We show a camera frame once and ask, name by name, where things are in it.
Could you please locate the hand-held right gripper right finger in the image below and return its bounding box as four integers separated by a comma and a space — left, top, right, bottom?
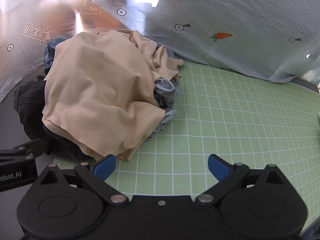
195, 154, 292, 207

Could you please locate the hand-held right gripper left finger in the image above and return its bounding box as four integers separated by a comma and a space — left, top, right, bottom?
37, 154, 129, 207

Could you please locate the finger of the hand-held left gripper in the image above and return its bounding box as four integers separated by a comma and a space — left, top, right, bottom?
0, 139, 44, 161

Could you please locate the beige long-sleeve shirt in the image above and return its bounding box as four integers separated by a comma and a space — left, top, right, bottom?
41, 29, 184, 162

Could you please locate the black garment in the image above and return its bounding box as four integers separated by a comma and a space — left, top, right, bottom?
14, 75, 87, 160

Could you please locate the green grid mat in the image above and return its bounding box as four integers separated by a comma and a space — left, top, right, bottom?
54, 61, 320, 230

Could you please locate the light grey shirt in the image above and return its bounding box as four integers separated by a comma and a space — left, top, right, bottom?
147, 76, 179, 140

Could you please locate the blue denim garment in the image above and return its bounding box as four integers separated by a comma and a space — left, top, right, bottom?
44, 38, 73, 75

